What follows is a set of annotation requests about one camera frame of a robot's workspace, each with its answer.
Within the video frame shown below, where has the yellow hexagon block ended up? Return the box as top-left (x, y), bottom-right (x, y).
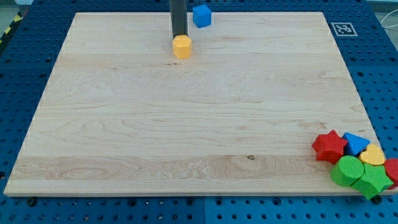
top-left (172, 35), bottom-right (192, 59)

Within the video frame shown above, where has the blue cube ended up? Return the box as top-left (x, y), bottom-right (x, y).
top-left (193, 4), bottom-right (212, 28)

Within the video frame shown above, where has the light wooden board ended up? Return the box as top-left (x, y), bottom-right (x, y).
top-left (4, 12), bottom-right (378, 197)

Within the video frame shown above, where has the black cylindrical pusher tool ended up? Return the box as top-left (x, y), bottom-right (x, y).
top-left (170, 0), bottom-right (188, 38)

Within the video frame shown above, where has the red star block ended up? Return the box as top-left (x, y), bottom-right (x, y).
top-left (312, 129), bottom-right (348, 164)

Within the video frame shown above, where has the blue triangle block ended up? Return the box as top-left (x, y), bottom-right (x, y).
top-left (342, 133), bottom-right (370, 157)

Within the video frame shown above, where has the green cylinder block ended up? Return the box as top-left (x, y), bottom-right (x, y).
top-left (330, 156), bottom-right (364, 187)

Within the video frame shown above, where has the white fiducial marker tag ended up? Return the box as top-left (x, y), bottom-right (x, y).
top-left (331, 22), bottom-right (358, 37)

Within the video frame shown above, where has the yellow heart block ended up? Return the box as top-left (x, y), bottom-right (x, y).
top-left (358, 144), bottom-right (386, 166)

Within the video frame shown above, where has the green star block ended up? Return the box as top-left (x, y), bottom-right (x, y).
top-left (351, 163), bottom-right (394, 200)

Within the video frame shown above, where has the red block at edge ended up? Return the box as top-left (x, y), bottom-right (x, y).
top-left (384, 158), bottom-right (398, 190)

